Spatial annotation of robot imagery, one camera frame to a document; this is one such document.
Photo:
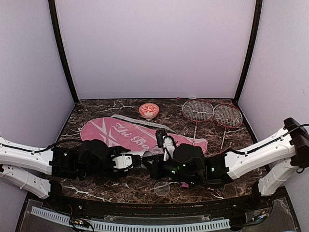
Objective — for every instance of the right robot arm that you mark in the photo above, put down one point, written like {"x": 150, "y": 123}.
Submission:
{"x": 288, "y": 148}

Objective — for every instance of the red badminton racket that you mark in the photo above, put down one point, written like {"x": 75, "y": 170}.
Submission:
{"x": 228, "y": 116}
{"x": 197, "y": 110}

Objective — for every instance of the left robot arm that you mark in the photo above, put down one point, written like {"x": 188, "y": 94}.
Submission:
{"x": 69, "y": 159}

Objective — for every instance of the right red badminton racket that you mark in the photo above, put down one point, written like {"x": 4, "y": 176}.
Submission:
{"x": 228, "y": 116}

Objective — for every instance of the clear plastic tube lid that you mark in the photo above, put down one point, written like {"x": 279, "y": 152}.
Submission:
{"x": 162, "y": 188}

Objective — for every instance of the shuttlecock on bag edge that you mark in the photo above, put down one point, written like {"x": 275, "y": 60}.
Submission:
{"x": 157, "y": 151}

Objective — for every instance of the white shuttlecock tube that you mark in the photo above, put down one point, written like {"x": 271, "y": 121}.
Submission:
{"x": 138, "y": 158}

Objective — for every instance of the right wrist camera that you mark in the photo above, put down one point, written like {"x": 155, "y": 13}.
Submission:
{"x": 166, "y": 142}

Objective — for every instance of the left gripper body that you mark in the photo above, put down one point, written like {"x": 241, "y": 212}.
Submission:
{"x": 91, "y": 171}

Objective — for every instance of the left red badminton racket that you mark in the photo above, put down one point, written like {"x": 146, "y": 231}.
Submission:
{"x": 197, "y": 110}

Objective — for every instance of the red white patterned bowl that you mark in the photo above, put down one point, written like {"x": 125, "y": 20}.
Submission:
{"x": 149, "y": 110}

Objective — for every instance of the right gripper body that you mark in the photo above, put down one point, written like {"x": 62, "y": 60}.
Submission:
{"x": 189, "y": 179}

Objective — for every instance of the left black frame post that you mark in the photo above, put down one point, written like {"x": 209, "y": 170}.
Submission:
{"x": 61, "y": 50}

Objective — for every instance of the white cable tray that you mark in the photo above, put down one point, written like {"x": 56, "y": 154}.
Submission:
{"x": 116, "y": 224}

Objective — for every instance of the pink racket bag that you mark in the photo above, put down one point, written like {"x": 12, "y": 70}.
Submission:
{"x": 116, "y": 132}

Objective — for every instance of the right black frame post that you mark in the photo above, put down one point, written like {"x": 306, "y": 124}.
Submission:
{"x": 250, "y": 49}

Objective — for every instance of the black frame post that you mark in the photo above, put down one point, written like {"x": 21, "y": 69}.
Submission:
{"x": 61, "y": 50}
{"x": 250, "y": 49}

